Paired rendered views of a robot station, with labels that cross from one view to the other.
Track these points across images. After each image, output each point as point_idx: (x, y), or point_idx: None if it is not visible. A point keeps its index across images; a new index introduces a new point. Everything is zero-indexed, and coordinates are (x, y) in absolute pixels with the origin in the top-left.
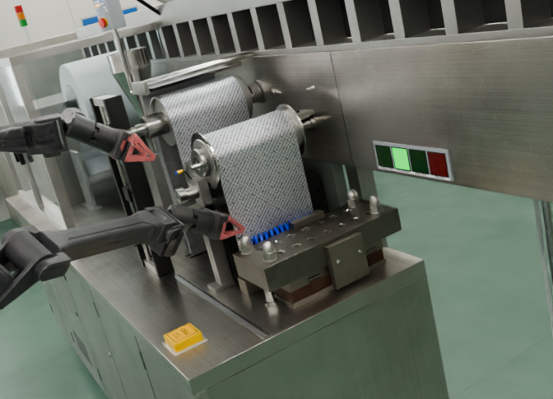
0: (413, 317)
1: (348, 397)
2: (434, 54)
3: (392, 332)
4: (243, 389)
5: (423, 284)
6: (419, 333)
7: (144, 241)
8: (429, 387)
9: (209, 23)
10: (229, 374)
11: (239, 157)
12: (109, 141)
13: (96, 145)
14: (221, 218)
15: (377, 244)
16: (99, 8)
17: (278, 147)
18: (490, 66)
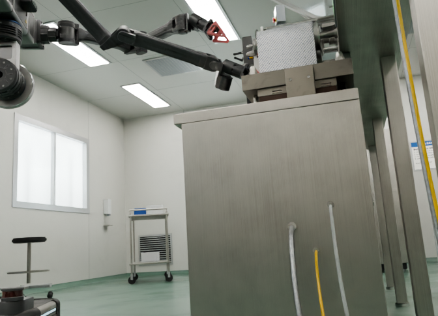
0: (341, 129)
1: (274, 169)
2: None
3: (319, 133)
4: (202, 132)
5: (354, 105)
6: (346, 143)
7: (195, 62)
8: (351, 191)
9: None
10: (195, 120)
11: (272, 39)
12: (204, 25)
13: (199, 27)
14: (246, 65)
15: (332, 81)
16: (274, 14)
17: (299, 36)
18: None
